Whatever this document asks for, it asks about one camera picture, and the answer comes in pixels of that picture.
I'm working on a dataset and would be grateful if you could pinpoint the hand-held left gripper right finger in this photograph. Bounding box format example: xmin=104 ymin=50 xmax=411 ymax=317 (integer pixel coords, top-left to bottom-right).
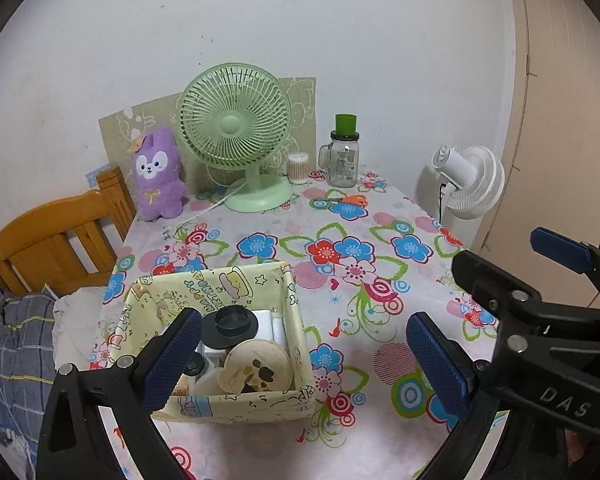
xmin=406 ymin=311 xmax=512 ymax=480

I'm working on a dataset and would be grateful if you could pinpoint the yellow printed storage box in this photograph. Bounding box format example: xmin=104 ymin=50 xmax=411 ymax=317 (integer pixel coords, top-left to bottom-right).
xmin=111 ymin=261 xmax=317 ymax=423

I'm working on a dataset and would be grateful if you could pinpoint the green desk fan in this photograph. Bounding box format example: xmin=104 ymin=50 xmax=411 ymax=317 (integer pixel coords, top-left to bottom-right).
xmin=176 ymin=62 xmax=293 ymax=212

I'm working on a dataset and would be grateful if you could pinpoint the black round mount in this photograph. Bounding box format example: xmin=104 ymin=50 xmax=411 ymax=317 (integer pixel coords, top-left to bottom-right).
xmin=200 ymin=305 xmax=260 ymax=348

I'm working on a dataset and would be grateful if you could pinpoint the blue printed paper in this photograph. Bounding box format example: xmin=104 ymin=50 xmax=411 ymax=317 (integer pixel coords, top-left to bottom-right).
xmin=85 ymin=165 xmax=113 ymax=186

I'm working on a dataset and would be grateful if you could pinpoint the wooden chair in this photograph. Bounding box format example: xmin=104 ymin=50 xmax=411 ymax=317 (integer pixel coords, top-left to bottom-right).
xmin=0 ymin=166 xmax=137 ymax=297

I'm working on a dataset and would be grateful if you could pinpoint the beige printed board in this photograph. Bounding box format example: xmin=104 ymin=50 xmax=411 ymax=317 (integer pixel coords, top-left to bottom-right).
xmin=98 ymin=76 xmax=317 ymax=196

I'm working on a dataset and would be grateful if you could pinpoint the cotton swab container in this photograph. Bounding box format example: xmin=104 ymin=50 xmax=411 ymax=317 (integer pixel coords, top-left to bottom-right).
xmin=287 ymin=151 xmax=311 ymax=185

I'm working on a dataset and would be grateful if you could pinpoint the purple plush toy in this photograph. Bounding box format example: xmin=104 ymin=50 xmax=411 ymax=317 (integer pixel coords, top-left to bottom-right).
xmin=128 ymin=127 xmax=186 ymax=222

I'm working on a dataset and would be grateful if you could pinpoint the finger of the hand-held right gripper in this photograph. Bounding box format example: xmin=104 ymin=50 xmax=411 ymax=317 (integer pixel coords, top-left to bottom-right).
xmin=530 ymin=226 xmax=600 ymax=291
xmin=451 ymin=249 xmax=543 ymax=323

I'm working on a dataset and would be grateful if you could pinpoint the white standing fan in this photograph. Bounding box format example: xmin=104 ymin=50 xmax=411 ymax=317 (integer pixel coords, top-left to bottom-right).
xmin=431 ymin=144 xmax=506 ymax=220

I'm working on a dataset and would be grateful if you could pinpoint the white cloth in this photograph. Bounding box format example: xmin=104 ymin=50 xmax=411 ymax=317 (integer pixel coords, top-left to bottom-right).
xmin=52 ymin=287 xmax=113 ymax=361

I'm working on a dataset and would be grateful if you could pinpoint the white box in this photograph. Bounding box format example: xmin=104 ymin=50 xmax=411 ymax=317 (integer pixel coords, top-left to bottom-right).
xmin=252 ymin=310 xmax=288 ymax=348

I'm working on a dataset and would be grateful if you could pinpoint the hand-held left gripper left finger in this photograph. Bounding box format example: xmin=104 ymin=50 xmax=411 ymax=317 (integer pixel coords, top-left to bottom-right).
xmin=35 ymin=307 xmax=203 ymax=480

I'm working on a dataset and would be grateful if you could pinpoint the plaid blanket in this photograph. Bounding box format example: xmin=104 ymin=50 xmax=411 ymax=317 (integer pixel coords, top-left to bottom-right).
xmin=0 ymin=270 xmax=61 ymax=480

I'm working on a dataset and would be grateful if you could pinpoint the glass jar with green lid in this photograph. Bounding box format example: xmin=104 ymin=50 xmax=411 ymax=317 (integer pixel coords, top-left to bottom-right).
xmin=319 ymin=114 xmax=362 ymax=188

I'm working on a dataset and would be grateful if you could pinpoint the white fan cable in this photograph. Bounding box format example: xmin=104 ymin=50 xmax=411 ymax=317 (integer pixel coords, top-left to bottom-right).
xmin=180 ymin=182 xmax=248 ymax=226

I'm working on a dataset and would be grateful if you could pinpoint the beige door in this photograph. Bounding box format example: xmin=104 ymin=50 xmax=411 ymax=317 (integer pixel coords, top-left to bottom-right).
xmin=472 ymin=0 xmax=600 ymax=311

